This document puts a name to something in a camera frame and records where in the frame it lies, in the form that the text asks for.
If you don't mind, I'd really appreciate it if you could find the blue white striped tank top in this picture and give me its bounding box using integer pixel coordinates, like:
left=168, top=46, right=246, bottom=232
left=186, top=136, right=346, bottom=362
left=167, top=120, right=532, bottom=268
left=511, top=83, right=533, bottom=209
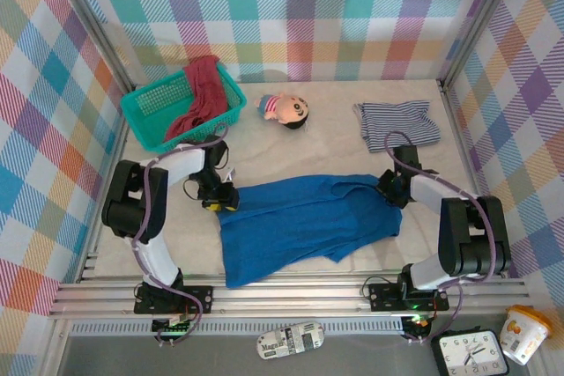
left=352, top=100, right=442, bottom=155

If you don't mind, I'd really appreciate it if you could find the plain blue tank top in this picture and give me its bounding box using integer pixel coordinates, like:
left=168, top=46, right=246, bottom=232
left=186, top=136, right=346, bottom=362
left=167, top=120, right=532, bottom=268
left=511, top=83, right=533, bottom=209
left=214, top=173, right=403, bottom=289

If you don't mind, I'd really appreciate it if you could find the dark red tank top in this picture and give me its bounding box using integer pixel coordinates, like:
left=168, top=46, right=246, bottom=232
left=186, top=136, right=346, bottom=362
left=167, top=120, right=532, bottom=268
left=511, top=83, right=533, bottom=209
left=165, top=55, right=229, bottom=143

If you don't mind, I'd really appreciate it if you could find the plush boy doll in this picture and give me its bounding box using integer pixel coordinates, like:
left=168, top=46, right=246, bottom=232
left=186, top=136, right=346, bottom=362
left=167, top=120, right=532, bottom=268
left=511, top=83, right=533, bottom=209
left=254, top=92, right=310, bottom=133

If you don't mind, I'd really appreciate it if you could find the teal plastic basket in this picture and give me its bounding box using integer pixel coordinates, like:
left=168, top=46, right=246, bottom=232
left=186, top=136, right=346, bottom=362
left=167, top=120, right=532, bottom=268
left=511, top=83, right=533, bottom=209
left=119, top=63, right=248, bottom=151

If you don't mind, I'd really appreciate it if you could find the newspaper print pencil case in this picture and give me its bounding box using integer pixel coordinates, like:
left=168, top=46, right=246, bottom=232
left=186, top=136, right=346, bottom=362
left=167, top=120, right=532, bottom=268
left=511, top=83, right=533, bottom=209
left=257, top=321, right=325, bottom=360

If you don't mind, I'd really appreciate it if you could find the black square alarm clock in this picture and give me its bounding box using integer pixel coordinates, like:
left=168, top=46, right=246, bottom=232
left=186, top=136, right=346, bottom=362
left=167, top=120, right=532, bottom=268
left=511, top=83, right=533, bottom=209
left=430, top=329, right=510, bottom=376

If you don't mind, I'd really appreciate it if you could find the white cup with yellow lid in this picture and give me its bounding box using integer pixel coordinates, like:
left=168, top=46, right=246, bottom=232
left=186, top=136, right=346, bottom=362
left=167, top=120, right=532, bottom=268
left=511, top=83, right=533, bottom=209
left=500, top=304, right=553, bottom=366

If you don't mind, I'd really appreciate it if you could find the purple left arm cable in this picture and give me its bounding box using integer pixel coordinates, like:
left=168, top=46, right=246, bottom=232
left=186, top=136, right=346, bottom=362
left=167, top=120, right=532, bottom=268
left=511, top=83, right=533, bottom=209
left=131, top=122, right=230, bottom=346

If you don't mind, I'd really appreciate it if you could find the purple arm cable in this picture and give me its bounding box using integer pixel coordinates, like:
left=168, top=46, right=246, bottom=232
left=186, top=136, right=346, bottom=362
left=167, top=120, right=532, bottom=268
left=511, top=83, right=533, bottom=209
left=131, top=122, right=230, bottom=346
left=383, top=130, right=508, bottom=344

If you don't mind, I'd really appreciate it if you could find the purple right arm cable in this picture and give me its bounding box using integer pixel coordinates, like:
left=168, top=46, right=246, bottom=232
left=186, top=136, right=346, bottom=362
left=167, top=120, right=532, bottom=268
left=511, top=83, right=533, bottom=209
left=383, top=130, right=508, bottom=344

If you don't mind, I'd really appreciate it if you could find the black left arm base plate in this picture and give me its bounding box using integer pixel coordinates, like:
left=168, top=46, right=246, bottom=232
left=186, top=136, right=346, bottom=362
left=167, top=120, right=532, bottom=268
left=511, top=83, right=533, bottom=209
left=134, top=285, right=215, bottom=316

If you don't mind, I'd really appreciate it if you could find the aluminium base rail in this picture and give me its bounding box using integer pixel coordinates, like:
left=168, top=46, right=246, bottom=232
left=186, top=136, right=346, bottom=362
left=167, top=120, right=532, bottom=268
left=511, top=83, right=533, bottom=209
left=48, top=274, right=534, bottom=320

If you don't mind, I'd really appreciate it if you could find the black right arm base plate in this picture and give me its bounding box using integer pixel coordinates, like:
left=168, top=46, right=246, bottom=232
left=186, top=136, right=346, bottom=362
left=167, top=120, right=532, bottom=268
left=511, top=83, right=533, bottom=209
left=367, top=282, right=450, bottom=312

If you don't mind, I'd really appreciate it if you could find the slotted grey cable duct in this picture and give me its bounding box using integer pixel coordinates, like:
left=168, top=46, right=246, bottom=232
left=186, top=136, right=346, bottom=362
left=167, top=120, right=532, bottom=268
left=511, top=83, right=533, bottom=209
left=70, top=321, right=404, bottom=336

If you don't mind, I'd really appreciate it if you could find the aluminium frame post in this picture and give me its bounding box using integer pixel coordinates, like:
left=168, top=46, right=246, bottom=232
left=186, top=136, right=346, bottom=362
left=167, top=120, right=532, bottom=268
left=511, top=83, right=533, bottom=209
left=43, top=0, right=136, bottom=91
left=438, top=0, right=528, bottom=86

